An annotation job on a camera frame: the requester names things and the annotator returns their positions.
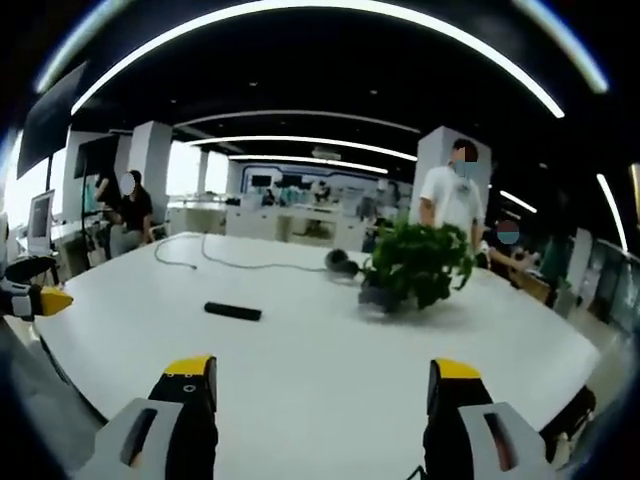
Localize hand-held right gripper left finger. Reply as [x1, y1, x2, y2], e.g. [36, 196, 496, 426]
[74, 354, 220, 480]

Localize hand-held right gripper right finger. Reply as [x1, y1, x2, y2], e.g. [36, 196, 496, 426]
[423, 357, 561, 480]

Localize black remote control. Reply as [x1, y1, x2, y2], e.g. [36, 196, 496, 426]
[203, 301, 263, 323]

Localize computer monitor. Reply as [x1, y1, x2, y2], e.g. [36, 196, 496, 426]
[27, 188, 57, 254]

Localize black office chair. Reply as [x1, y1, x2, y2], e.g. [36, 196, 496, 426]
[538, 384, 598, 464]

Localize green potted plant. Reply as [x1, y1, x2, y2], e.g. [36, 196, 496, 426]
[357, 213, 477, 314]

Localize black headphones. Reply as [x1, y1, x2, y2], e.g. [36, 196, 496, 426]
[323, 248, 362, 279]

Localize black wall screen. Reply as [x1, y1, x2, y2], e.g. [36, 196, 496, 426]
[16, 60, 87, 179]

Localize grey cable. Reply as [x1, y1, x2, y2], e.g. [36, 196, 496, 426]
[153, 232, 329, 274]

